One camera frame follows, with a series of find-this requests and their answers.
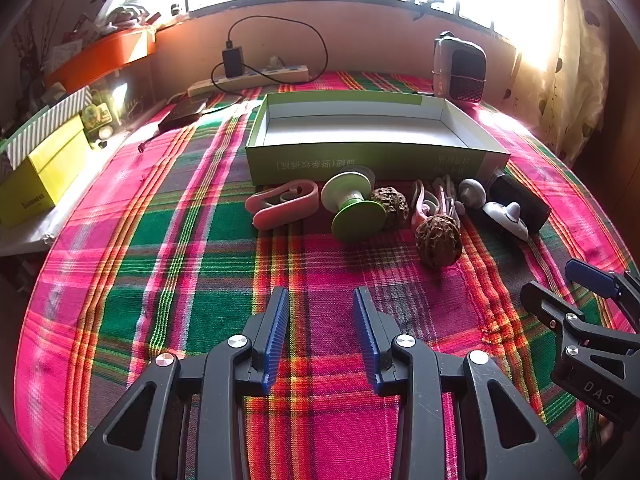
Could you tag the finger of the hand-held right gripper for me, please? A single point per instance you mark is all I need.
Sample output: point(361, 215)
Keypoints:
point(592, 280)
point(550, 310)

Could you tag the cream dotted curtain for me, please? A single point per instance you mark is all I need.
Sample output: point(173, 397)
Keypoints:
point(565, 85)

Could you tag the small green picture card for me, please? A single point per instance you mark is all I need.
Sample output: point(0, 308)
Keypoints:
point(97, 112)

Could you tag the black rectangular device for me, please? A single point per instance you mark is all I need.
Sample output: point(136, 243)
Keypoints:
point(525, 202)

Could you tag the white power strip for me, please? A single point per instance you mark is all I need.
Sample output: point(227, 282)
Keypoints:
point(280, 74)

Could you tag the orange storage box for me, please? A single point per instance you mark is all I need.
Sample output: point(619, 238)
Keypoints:
point(110, 55)

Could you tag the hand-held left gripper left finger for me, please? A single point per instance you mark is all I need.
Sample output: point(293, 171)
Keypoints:
point(278, 340)

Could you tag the white round jar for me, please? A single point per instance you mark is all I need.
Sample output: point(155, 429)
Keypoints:
point(367, 171)

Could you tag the green and white spool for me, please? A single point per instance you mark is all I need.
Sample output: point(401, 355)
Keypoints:
point(357, 220)

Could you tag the brown wrinkled walnut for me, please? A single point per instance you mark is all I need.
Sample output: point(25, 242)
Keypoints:
point(392, 202)
point(437, 240)

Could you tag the white wall plug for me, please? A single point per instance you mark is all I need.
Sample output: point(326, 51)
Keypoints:
point(276, 62)

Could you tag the yellow cardboard box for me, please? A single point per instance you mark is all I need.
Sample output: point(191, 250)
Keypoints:
point(45, 170)

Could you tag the black smartphone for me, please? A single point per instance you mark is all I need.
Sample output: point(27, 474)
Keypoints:
point(182, 112)

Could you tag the white mushroom-shaped gadget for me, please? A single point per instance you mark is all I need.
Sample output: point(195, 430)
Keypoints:
point(472, 191)

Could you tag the white plastic bag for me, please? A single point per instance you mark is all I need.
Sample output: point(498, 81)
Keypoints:
point(120, 10)

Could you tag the white smiley-face gadget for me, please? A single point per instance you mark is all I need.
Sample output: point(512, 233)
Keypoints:
point(505, 212)

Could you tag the black charger adapter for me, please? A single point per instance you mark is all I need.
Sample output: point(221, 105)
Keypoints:
point(232, 62)

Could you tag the grey desktop fan heater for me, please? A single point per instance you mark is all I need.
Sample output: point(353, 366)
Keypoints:
point(450, 67)

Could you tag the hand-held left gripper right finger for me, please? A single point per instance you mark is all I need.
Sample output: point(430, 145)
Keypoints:
point(366, 340)

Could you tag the green and white cardboard box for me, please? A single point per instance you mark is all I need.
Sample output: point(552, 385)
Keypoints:
point(350, 125)

